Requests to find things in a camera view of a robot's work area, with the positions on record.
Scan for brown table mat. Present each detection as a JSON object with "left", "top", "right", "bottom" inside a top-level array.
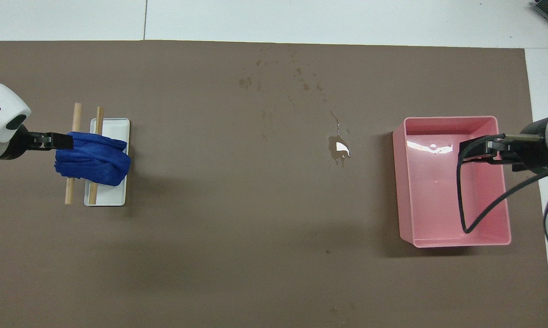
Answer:
[{"left": 0, "top": 40, "right": 548, "bottom": 328}]

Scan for white towel rack base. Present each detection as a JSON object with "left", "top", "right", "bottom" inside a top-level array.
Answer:
[{"left": 84, "top": 118, "right": 131, "bottom": 207}]

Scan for pink plastic bin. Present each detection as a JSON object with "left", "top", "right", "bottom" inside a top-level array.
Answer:
[{"left": 392, "top": 116, "right": 512, "bottom": 248}]

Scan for water puddle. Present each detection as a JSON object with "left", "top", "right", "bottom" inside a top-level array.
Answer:
[{"left": 328, "top": 134, "right": 351, "bottom": 167}]

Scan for thick black gripper cable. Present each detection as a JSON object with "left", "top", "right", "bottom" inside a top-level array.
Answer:
[{"left": 456, "top": 133, "right": 548, "bottom": 234}]

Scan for short darker wooden rod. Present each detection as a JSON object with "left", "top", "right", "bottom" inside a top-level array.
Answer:
[{"left": 88, "top": 107, "right": 105, "bottom": 205}]

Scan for long pale wooden rod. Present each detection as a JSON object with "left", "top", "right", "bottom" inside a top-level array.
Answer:
[{"left": 65, "top": 103, "right": 82, "bottom": 205}]

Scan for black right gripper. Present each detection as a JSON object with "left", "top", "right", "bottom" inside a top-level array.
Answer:
[{"left": 460, "top": 134, "right": 522, "bottom": 171}]

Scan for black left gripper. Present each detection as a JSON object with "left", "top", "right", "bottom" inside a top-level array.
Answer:
[{"left": 27, "top": 131, "right": 74, "bottom": 151}]

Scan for blue towel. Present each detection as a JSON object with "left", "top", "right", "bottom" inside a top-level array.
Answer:
[{"left": 54, "top": 132, "right": 132, "bottom": 187}]

